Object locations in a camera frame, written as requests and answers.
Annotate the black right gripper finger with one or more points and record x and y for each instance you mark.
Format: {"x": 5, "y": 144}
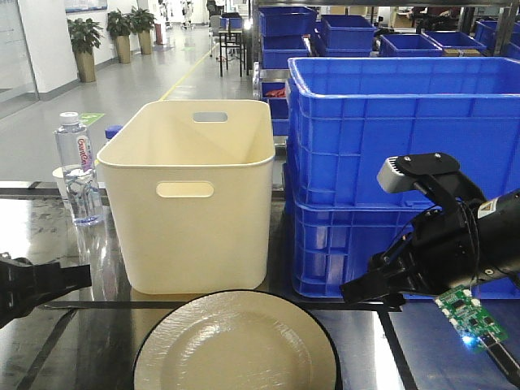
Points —
{"x": 373, "y": 286}

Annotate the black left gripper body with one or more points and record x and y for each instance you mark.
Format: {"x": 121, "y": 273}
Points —
{"x": 15, "y": 301}

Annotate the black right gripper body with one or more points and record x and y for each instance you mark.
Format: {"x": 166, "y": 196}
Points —
{"x": 442, "y": 252}

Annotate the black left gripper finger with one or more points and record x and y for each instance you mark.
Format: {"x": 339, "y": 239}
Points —
{"x": 51, "y": 279}

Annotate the beige plate black rim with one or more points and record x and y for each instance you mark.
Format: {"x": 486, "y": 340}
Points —
{"x": 238, "y": 339}

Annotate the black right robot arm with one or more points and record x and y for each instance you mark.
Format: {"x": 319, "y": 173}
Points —
{"x": 499, "y": 236}

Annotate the lower blue plastic crate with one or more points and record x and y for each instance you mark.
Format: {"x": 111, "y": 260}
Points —
{"x": 333, "y": 246}

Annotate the green circuit board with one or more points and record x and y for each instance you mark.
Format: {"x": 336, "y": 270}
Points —
{"x": 469, "y": 318}

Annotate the clear water bottle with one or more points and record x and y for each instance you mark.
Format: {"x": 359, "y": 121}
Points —
{"x": 74, "y": 147}

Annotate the white paper cup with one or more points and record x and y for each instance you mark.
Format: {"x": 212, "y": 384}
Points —
{"x": 61, "y": 183}

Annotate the blue bottle cap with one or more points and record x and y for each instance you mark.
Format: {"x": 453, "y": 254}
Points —
{"x": 112, "y": 130}

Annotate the large blue plastic crate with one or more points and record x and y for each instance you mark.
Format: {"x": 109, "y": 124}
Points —
{"x": 347, "y": 115}

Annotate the cream plastic storage bin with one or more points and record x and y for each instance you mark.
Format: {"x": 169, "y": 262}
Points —
{"x": 189, "y": 185}

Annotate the potted plant gold pot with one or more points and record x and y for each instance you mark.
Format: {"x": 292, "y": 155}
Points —
{"x": 85, "y": 35}

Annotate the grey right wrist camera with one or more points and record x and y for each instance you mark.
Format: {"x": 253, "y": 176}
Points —
{"x": 437, "y": 176}

